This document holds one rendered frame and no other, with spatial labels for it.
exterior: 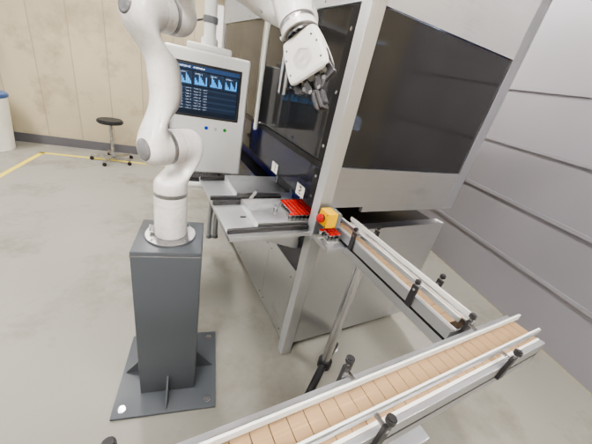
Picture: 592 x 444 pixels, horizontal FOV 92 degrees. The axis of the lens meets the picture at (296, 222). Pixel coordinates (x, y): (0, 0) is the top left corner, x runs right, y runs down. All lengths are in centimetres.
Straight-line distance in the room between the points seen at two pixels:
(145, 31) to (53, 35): 414
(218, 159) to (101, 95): 313
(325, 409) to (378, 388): 15
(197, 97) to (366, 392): 180
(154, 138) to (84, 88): 410
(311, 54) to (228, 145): 147
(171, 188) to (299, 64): 63
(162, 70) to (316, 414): 100
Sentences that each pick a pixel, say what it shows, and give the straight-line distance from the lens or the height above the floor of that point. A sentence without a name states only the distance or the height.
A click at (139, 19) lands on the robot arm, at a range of 103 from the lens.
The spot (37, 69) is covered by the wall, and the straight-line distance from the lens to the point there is 526.
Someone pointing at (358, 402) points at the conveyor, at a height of 93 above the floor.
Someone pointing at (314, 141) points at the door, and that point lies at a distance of 139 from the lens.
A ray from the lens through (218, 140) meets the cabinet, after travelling 210.
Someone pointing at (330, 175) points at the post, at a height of 117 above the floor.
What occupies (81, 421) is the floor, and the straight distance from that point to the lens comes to 182.
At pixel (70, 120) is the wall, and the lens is 525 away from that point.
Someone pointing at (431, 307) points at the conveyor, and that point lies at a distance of 110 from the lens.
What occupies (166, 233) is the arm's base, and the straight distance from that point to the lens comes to 120.
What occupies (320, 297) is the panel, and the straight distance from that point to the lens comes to 171.
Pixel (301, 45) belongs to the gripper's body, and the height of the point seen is 159.
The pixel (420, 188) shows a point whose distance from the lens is 172.
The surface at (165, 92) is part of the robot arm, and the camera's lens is 106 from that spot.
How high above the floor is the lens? 153
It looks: 27 degrees down
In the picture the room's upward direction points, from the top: 13 degrees clockwise
